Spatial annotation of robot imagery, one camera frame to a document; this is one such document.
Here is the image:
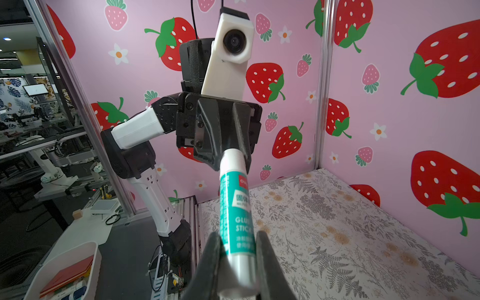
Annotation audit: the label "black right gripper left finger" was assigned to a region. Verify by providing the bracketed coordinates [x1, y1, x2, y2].
[181, 232, 221, 300]

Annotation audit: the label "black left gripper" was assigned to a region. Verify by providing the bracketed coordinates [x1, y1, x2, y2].
[176, 38, 262, 173]

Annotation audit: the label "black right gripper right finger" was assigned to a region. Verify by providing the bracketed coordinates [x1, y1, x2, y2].
[256, 231, 296, 300]

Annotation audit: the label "green white glue stick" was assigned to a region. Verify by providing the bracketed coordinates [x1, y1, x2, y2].
[218, 149, 259, 299]

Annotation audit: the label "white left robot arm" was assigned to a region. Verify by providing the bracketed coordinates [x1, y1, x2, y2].
[101, 31, 262, 266]

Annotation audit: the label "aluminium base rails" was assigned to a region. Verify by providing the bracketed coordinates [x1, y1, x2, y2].
[180, 196, 203, 286]

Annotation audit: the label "white plastic storage bin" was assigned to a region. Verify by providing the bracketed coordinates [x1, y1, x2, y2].
[24, 241, 102, 300]

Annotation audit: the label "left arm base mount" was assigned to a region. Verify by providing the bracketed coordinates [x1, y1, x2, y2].
[147, 243, 192, 300]

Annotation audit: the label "black left camera cable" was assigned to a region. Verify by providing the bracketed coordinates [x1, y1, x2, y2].
[189, 0, 200, 40]

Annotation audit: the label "aluminium frame post right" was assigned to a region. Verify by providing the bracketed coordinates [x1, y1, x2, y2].
[314, 0, 338, 170]

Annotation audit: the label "aluminium frame post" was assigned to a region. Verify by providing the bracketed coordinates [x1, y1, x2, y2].
[314, 0, 338, 170]
[24, 0, 136, 218]

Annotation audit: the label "aluminium frame post left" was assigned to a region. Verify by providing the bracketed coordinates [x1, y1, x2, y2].
[24, 0, 136, 218]

